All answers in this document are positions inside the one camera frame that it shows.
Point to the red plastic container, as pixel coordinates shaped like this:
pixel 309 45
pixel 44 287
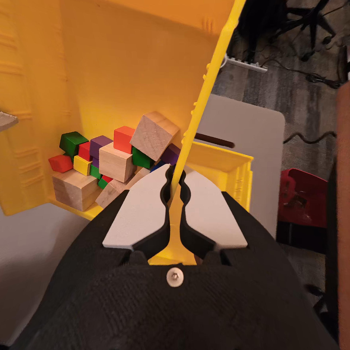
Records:
pixel 300 197

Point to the pile of wooden cubes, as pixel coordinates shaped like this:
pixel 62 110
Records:
pixel 114 161

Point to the white power strip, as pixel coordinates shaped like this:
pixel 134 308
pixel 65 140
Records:
pixel 246 64

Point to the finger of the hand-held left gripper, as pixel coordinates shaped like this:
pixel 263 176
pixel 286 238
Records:
pixel 6 121

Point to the yellow plastic box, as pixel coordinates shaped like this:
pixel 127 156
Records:
pixel 216 161
pixel 123 68

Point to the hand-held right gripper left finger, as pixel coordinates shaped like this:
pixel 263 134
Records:
pixel 136 213

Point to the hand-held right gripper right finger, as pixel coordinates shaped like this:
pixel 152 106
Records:
pixel 213 216

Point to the black office chair base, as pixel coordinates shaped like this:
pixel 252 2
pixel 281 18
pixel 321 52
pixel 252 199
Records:
pixel 309 16

